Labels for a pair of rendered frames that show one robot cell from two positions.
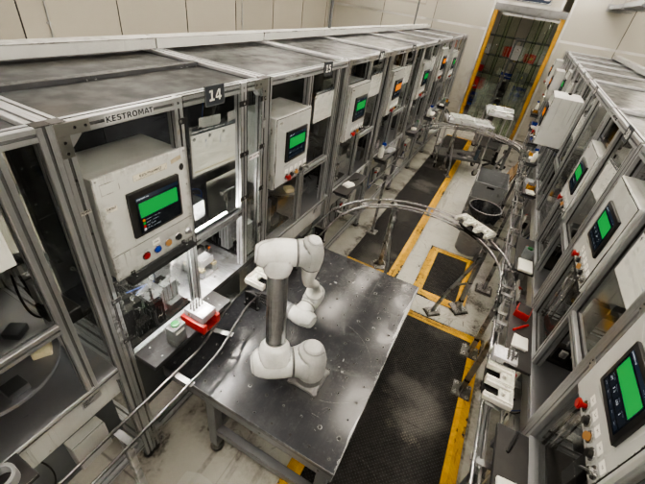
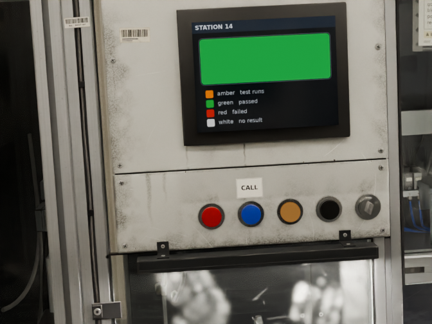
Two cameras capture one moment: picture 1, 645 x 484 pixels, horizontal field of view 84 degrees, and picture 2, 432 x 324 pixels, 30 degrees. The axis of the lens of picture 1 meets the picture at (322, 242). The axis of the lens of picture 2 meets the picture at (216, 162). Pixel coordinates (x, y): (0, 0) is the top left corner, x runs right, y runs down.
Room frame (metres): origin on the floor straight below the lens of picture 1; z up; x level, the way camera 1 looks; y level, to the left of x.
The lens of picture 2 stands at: (0.64, -0.35, 1.65)
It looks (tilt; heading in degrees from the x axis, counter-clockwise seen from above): 7 degrees down; 65
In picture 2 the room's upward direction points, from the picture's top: 3 degrees counter-clockwise
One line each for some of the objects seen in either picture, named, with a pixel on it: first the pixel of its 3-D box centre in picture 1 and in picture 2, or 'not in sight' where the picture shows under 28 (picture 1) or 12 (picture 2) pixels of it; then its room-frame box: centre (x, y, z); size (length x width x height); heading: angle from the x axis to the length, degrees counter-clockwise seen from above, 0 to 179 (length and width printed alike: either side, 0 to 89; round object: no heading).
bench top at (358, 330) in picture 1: (311, 321); not in sight; (1.61, -0.01, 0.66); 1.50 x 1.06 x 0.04; 157
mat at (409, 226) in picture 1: (430, 180); not in sight; (5.73, -1.67, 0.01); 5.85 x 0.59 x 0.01; 157
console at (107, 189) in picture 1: (131, 204); (241, 92); (1.26, 0.82, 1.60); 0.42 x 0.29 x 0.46; 157
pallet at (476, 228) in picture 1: (473, 228); not in sight; (2.85, -1.35, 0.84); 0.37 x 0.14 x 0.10; 35
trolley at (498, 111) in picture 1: (492, 131); not in sight; (7.54, -3.09, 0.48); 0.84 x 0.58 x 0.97; 165
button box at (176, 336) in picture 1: (175, 331); not in sight; (1.13, 0.66, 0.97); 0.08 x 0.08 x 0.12; 67
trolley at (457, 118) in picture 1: (462, 141); not in sight; (6.53, -2.22, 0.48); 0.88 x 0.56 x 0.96; 85
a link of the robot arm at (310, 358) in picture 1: (310, 358); not in sight; (1.18, -0.03, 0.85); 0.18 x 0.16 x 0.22; 105
